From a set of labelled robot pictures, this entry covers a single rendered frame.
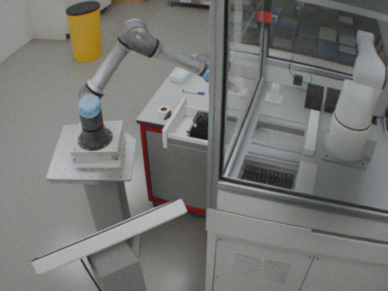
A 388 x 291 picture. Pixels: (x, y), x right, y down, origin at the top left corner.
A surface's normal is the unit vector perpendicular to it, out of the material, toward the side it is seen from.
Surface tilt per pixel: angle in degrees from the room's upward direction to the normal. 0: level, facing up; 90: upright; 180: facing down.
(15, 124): 0
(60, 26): 90
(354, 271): 90
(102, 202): 90
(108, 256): 45
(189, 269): 0
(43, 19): 90
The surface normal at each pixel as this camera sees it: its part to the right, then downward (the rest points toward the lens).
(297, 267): -0.32, 0.61
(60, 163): 0.00, -0.77
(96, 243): 0.34, -0.24
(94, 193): 0.02, 0.64
